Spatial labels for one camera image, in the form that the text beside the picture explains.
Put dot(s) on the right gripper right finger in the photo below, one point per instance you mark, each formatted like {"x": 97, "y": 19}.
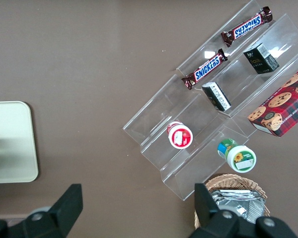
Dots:
{"x": 221, "y": 223}

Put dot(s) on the clear acrylic stepped display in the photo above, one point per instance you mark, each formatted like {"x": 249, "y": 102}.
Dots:
{"x": 208, "y": 119}

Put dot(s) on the red plaid cookie box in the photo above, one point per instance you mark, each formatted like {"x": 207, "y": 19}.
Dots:
{"x": 285, "y": 104}

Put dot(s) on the small black box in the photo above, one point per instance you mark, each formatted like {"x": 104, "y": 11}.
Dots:
{"x": 217, "y": 96}
{"x": 259, "y": 59}

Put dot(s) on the green lid yogurt cup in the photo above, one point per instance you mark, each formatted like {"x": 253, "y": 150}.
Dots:
{"x": 239, "y": 157}

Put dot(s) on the red lid yogurt cup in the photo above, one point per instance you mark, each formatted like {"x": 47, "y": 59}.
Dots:
{"x": 180, "y": 136}

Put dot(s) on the Snickers chocolate bar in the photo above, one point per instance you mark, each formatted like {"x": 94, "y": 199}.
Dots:
{"x": 204, "y": 69}
{"x": 247, "y": 27}

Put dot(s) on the silver foil wrapped package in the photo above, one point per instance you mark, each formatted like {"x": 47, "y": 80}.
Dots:
{"x": 238, "y": 203}

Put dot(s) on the beige plastic tray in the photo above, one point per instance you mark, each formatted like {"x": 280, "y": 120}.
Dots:
{"x": 12, "y": 138}

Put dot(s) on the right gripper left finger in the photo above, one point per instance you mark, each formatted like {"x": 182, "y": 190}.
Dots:
{"x": 54, "y": 218}

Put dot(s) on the light tan wicker basket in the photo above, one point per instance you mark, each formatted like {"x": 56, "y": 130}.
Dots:
{"x": 233, "y": 179}

